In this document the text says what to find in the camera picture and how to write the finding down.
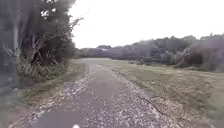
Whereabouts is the grass verge with leaves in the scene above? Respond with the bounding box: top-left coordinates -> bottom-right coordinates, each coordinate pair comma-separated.
0,59 -> 88,128

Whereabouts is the line of bushes and trees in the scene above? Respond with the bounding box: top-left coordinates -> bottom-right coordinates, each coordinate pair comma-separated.
74,33 -> 224,73

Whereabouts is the grey asphalt path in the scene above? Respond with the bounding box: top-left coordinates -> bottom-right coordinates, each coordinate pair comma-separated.
9,57 -> 214,128

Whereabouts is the grass field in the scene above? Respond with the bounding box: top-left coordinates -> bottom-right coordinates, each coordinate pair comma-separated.
96,57 -> 224,128

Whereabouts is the row of tall trees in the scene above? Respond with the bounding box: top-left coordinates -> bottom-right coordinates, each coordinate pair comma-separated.
0,0 -> 84,88

